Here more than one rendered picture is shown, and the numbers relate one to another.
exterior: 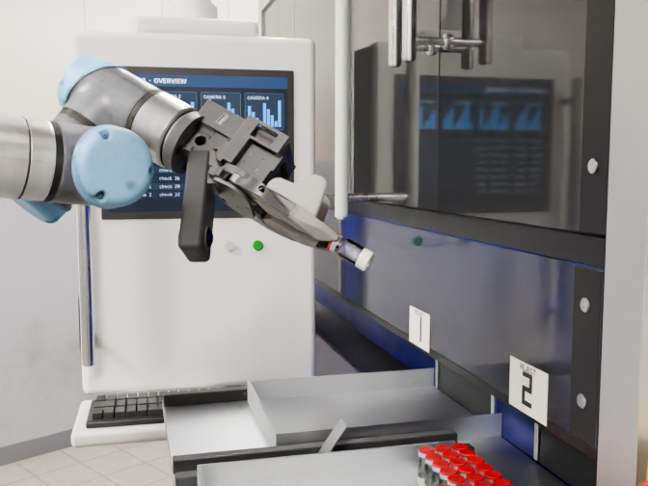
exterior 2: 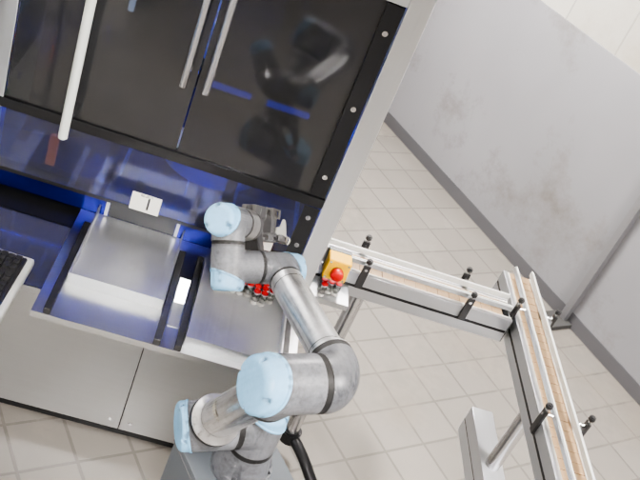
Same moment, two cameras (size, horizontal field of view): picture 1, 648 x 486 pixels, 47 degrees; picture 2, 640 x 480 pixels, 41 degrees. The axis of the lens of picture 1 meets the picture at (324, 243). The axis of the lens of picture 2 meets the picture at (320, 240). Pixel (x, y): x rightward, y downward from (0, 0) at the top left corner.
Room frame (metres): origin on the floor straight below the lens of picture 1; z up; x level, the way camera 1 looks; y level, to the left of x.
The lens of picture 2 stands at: (0.57, 1.81, 2.41)
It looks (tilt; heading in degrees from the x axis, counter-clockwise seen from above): 32 degrees down; 273
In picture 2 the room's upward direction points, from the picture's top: 24 degrees clockwise
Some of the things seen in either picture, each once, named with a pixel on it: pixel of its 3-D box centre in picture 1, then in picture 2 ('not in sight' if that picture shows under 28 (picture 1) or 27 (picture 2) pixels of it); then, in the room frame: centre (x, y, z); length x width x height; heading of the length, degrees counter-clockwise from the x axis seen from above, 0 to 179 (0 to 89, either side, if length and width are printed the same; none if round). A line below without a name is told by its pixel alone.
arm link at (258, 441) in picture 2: not in sight; (257, 422); (0.62, 0.36, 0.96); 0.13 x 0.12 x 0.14; 37
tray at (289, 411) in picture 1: (365, 406); (129, 254); (1.16, -0.07, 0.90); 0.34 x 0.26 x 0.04; 104
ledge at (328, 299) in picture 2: not in sight; (328, 289); (0.61, -0.37, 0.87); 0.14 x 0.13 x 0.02; 104
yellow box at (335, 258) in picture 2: not in sight; (336, 265); (0.62, -0.33, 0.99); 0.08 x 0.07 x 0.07; 104
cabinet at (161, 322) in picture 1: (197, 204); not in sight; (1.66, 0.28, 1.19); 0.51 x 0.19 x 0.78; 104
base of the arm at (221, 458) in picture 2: not in sight; (246, 453); (0.61, 0.36, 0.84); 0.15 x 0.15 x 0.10
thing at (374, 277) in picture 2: not in sight; (412, 282); (0.38, -0.54, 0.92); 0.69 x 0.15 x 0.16; 14
